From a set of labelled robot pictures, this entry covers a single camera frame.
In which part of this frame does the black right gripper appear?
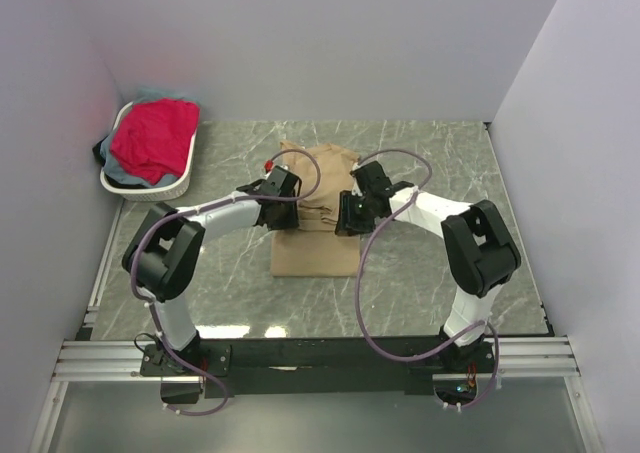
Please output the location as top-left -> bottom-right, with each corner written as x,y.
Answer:
334,190 -> 376,237

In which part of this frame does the beige t shirt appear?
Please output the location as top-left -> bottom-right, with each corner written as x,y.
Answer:
270,140 -> 360,277

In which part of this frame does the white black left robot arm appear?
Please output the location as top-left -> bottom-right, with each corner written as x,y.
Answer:
122,166 -> 302,375

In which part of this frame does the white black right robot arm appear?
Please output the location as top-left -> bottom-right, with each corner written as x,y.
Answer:
335,161 -> 522,372

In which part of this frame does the white perforated laundry basket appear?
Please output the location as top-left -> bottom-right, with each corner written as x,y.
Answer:
99,131 -> 197,202

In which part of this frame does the red t shirt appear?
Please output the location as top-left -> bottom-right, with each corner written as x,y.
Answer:
108,98 -> 200,185

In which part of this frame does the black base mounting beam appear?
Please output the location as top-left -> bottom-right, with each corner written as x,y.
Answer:
140,337 -> 495,404

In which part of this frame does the black garment in basket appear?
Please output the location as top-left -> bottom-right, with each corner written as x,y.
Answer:
92,135 -> 146,190

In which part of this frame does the grey blue t shirt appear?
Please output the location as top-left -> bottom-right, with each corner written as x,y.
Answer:
93,90 -> 201,189

